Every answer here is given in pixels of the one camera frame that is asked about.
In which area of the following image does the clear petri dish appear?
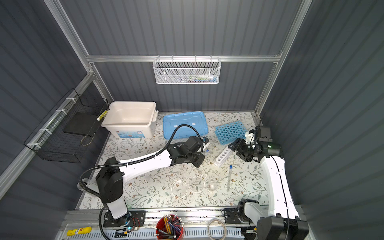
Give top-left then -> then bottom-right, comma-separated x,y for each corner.
171,181 -> 189,198

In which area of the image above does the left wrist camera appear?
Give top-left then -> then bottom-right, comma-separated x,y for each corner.
202,137 -> 210,149

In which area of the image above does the long blue-capped test tube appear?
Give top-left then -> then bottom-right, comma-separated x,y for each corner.
227,165 -> 233,192

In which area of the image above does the white plastic storage bin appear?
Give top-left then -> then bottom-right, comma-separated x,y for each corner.
101,101 -> 159,139

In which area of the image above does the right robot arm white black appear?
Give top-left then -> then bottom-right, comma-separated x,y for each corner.
229,139 -> 310,240

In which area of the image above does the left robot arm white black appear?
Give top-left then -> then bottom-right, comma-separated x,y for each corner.
96,136 -> 210,220

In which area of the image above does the black wire side basket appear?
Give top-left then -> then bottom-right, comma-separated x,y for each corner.
24,89 -> 109,164

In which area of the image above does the blue test tube rack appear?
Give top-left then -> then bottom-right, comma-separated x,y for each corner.
215,121 -> 248,145

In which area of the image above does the white test tube rack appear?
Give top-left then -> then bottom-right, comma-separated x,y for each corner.
214,147 -> 233,168

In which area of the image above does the red pencil cup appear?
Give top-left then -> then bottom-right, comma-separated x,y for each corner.
155,214 -> 185,240

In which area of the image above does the yellow marker bottle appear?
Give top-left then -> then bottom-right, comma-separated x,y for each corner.
67,227 -> 92,237

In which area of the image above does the coiled white cable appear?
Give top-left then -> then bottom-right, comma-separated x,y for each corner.
206,218 -> 228,240

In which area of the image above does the white wire wall basket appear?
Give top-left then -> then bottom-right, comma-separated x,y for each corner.
153,59 -> 222,85

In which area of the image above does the blue plastic bin lid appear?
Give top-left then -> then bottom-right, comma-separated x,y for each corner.
163,111 -> 209,140

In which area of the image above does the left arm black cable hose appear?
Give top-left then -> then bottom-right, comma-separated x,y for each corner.
78,124 -> 202,199

